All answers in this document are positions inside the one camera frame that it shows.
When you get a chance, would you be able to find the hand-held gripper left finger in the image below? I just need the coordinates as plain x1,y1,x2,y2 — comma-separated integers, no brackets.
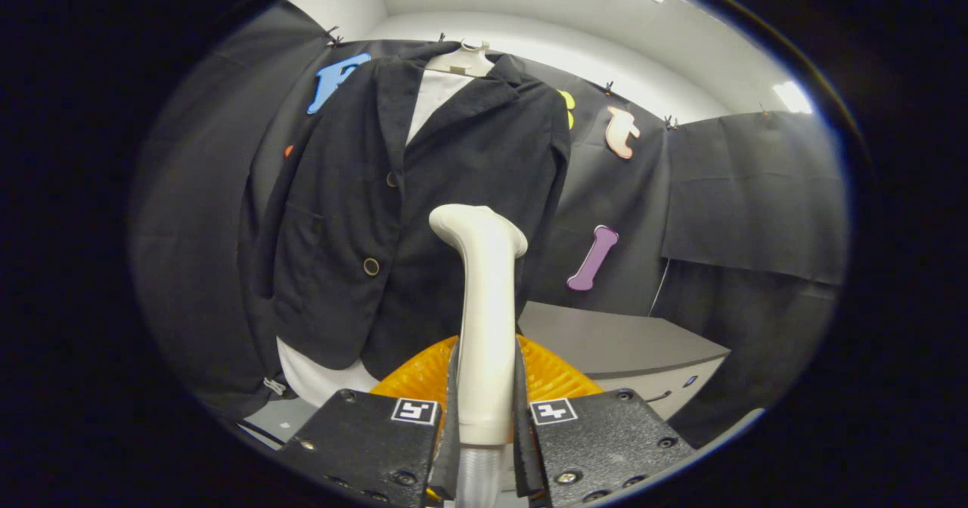
276,334,461,507

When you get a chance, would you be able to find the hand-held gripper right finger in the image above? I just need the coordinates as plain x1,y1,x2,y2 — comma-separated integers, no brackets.
514,334,697,507

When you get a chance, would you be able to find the white garment steamer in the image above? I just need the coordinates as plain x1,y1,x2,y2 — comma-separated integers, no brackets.
429,204,529,508

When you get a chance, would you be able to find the black suit jacket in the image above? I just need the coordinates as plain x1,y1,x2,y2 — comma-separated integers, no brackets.
253,42,572,380

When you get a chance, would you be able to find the beige cabinet with grey top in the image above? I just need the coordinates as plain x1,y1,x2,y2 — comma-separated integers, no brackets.
518,300,731,422

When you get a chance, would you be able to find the black backdrop cloth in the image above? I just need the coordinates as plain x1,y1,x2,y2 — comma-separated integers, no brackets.
129,0,848,448

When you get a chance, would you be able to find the row of black cloth clips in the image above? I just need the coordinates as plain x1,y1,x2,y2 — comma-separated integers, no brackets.
325,26,771,131

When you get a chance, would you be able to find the white plastic hanger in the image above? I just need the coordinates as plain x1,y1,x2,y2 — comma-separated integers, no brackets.
423,39,496,78

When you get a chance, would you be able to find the small ceiling light panel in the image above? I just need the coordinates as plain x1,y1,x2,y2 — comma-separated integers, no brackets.
771,81,814,114

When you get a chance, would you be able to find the thin white cable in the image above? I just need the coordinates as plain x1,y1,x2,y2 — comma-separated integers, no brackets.
650,259,672,316

